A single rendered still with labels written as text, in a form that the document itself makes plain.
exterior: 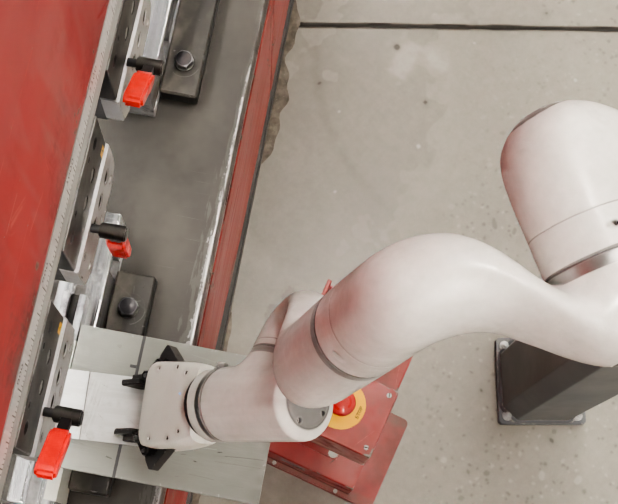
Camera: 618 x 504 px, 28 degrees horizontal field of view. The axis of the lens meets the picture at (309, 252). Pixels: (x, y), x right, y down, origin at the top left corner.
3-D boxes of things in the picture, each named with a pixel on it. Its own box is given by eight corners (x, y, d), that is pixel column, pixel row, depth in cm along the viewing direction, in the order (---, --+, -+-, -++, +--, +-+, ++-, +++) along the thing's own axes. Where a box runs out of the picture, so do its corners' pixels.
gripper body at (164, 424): (197, 353, 141) (140, 359, 149) (185, 444, 138) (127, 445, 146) (248, 367, 145) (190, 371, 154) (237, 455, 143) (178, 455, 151)
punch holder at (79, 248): (87, 289, 142) (66, 252, 126) (13, 275, 142) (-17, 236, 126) (116, 166, 146) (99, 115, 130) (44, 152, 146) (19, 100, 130)
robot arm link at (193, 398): (205, 355, 139) (189, 357, 141) (194, 435, 136) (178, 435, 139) (262, 370, 144) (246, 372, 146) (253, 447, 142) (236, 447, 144)
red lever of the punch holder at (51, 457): (59, 472, 123) (84, 406, 131) (18, 464, 123) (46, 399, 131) (58, 485, 124) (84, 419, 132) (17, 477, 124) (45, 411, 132)
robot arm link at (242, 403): (223, 345, 140) (187, 415, 136) (302, 337, 131) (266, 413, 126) (272, 387, 145) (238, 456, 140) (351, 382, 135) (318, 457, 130)
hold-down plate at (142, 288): (110, 498, 166) (107, 496, 163) (70, 490, 166) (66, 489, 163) (158, 281, 174) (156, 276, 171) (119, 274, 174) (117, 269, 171)
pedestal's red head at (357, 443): (363, 466, 190) (374, 454, 172) (267, 421, 191) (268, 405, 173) (415, 348, 195) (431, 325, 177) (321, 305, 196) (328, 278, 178)
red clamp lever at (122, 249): (132, 262, 146) (124, 240, 136) (98, 255, 146) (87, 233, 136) (136, 247, 146) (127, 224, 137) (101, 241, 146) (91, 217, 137)
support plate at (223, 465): (258, 505, 155) (258, 505, 154) (49, 465, 155) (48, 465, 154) (285, 364, 160) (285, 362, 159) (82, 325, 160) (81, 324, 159)
